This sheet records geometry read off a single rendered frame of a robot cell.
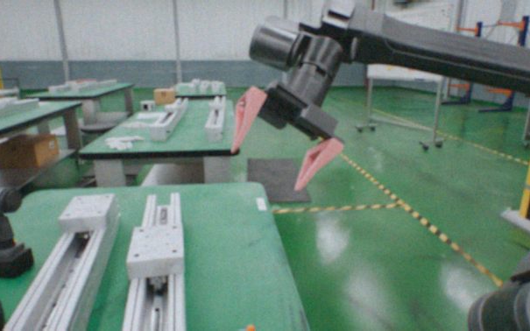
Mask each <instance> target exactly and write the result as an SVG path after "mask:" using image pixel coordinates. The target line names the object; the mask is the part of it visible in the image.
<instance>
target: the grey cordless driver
mask: <svg viewBox="0 0 530 331"><path fill-rule="evenodd" d="M21 205H22V196H21V194H20V192H19V191H18V190H17V189H16V188H10V187H0V278H17V277H18V276H19V275H21V274H22V273H23V272H24V271H25V270H26V269H27V268H28V267H30V266H31V265H32V264H33V263H34V259H33V254H32V248H31V247H25V243H24V242H15V240H14V238H13V237H14V236H15V234H14V232H13V229H12V227H11V224H10V221H9V218H8V216H7V215H5V214H9V213H10V214H12V213H15V212H17V211H18V210H19V208H20V207H21Z"/></svg>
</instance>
